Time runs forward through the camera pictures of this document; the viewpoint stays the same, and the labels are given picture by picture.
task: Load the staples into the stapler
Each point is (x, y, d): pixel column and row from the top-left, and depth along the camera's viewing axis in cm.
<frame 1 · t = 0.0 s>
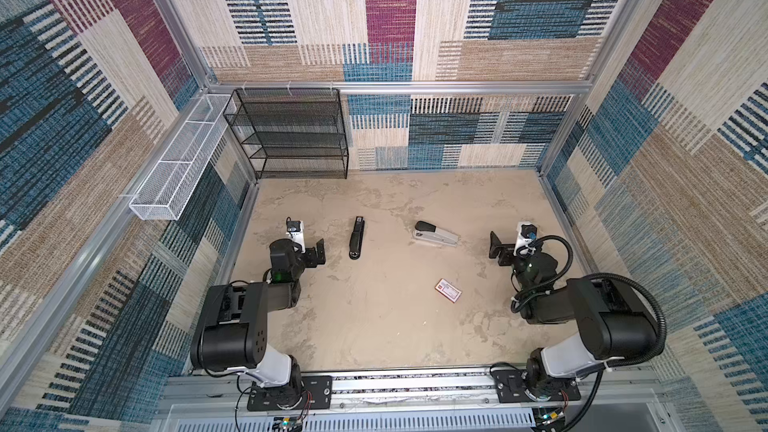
left hand: (307, 236, 94), fingers open
right hand: (507, 234, 91), fingers open
grey silver stapler: (429, 232, 100), point 5 cm above the table
red white staple box: (447, 290, 91), on the table

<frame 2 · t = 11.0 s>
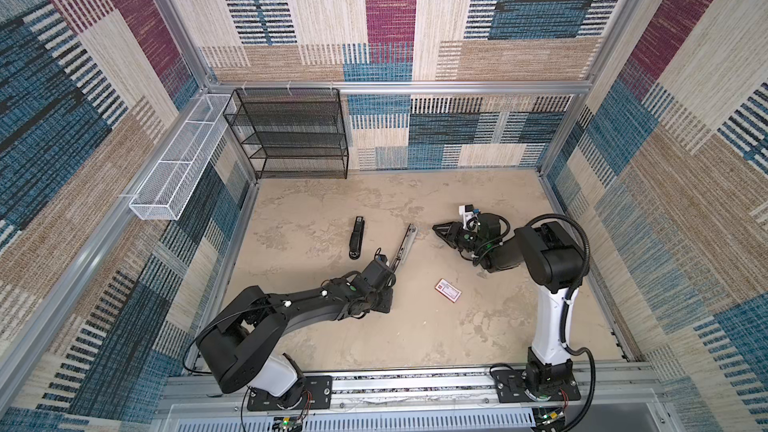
left hand: (388, 294, 88), fingers open
right hand: (434, 230, 100), fingers open
grey silver stapler: (409, 240, 102), point 2 cm above the table
the other named things where they were.

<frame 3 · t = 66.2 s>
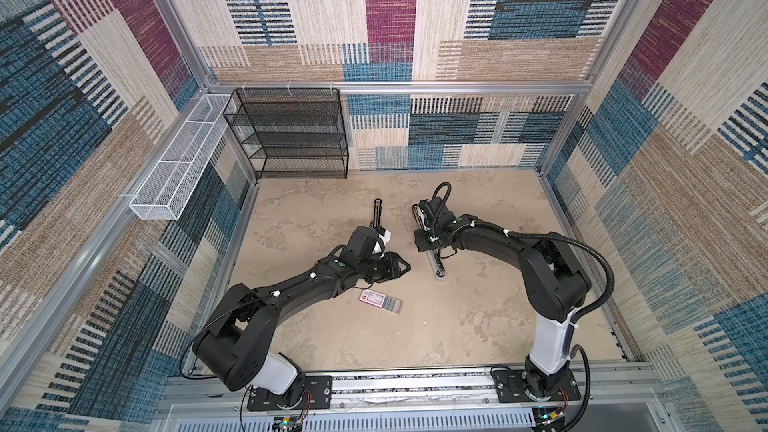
left hand: (409, 265, 83), fingers open
right hand: (425, 242, 96), fingers open
grey silver stapler: (433, 256, 96), point 4 cm above the table
red white staple box: (372, 298, 89), point 2 cm above the table
grey staple tray: (392, 304, 89), on the table

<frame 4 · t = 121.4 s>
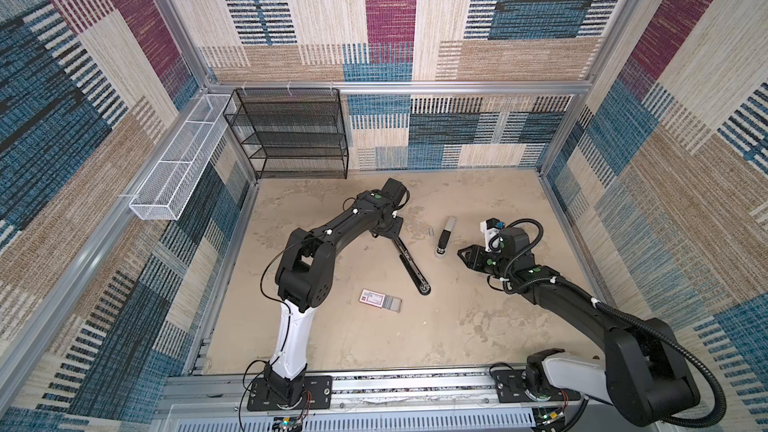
left hand: (390, 225, 96), fingers open
right hand: (462, 257, 87), fingers open
grey silver stapler: (445, 237, 96), point 7 cm above the table
the other named things where they were.

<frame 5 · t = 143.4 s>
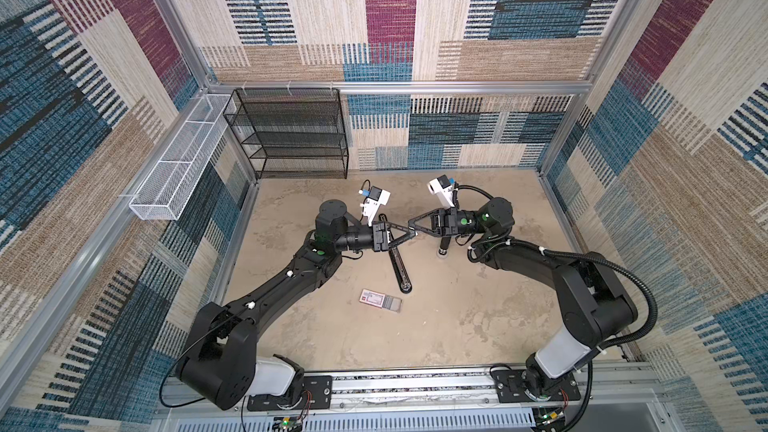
left hand: (414, 233, 69), fingers open
right hand: (411, 229, 70), fingers closed
the named things where they were.

